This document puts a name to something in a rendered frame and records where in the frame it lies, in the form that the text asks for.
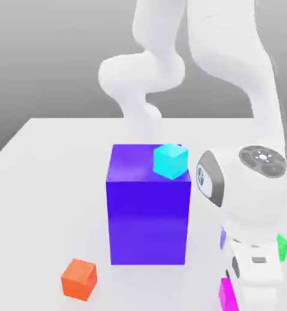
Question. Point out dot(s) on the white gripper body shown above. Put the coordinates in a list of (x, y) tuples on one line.
[(257, 297)]

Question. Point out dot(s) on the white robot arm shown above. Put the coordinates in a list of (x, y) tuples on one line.
[(250, 194)]

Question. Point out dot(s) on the small magenta cube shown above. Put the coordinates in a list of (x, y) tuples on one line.
[(227, 295)]

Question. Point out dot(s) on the small green cube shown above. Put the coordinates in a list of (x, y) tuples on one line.
[(282, 247)]

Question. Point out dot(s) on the small cyan cube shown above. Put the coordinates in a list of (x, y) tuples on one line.
[(170, 161)]

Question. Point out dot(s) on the small orange cube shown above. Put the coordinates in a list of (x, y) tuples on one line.
[(79, 280)]

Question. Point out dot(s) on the large blue box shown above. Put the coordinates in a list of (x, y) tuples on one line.
[(148, 218)]

